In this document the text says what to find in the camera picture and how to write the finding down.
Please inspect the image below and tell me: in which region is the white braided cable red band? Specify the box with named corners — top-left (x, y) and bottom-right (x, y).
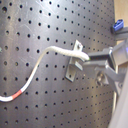
top-left (0, 46), bottom-right (90, 102)

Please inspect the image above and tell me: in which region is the blue clamp at board edge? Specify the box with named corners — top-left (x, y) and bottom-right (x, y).
top-left (112, 19), bottom-right (124, 33)

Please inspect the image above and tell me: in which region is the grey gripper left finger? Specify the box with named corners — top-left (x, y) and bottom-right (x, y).
top-left (82, 61), bottom-right (120, 88)

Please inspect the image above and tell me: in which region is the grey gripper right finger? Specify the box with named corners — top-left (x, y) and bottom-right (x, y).
top-left (89, 48), bottom-right (113, 63)

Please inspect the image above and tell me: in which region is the grey metal cable clip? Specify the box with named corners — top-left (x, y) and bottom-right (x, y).
top-left (65, 40), bottom-right (83, 82)

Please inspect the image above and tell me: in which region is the black perforated breadboard plate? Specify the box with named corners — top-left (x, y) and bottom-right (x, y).
top-left (0, 0), bottom-right (115, 128)

